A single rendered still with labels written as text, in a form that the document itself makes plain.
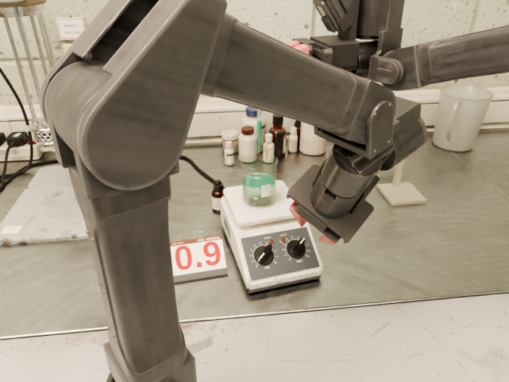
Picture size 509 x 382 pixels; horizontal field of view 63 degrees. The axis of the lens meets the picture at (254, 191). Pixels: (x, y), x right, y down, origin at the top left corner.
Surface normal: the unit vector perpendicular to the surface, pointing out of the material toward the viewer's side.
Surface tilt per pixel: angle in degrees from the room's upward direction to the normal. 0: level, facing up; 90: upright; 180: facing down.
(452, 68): 90
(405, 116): 93
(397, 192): 0
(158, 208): 103
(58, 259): 0
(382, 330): 0
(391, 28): 88
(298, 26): 90
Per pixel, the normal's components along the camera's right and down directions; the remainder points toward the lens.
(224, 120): 0.12, 0.51
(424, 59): -0.78, 0.29
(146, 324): 0.57, 0.38
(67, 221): 0.00, -0.85
